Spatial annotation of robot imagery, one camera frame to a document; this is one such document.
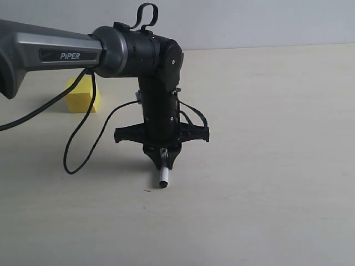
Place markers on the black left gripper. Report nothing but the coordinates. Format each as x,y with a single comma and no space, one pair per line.
137,133

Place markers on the black and white marker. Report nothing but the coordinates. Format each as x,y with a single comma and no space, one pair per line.
164,170

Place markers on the yellow foam cube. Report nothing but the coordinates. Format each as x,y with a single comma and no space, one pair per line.
78,100

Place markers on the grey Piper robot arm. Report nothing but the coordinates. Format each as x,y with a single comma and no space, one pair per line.
110,52

